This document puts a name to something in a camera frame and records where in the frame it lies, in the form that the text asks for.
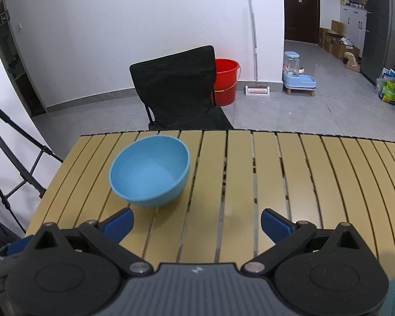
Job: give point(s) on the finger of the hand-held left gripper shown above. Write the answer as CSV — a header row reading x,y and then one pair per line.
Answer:
x,y
18,246

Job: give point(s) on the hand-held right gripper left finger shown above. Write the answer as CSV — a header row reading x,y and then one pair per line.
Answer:
x,y
121,223

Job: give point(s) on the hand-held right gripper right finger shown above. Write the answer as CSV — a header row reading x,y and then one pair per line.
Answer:
x,y
275,225

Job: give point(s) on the deep blue bowl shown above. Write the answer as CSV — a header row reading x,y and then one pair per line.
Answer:
x,y
148,174

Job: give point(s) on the black tripod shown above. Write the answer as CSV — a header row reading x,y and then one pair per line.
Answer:
x,y
42,151

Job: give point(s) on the white mop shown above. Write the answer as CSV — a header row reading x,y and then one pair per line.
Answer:
x,y
257,91

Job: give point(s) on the black folding chair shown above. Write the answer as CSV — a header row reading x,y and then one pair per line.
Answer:
x,y
174,89

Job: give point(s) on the red bucket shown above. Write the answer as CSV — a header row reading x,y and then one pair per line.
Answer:
x,y
227,85

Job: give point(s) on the blue pet feeder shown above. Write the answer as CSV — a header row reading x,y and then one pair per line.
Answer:
x,y
298,79

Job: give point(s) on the green bag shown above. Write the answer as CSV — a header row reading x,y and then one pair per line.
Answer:
x,y
391,91

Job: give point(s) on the tan cardboard cat scratcher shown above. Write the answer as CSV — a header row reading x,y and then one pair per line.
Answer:
x,y
352,62

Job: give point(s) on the open cardboard boxes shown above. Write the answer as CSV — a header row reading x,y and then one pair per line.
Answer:
x,y
335,44

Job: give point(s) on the dark brown door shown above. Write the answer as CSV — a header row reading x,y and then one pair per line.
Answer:
x,y
299,19

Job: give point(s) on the grey refrigerator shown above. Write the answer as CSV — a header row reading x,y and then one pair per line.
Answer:
x,y
378,39

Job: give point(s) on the white base cabinet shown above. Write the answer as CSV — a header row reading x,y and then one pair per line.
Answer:
x,y
352,26

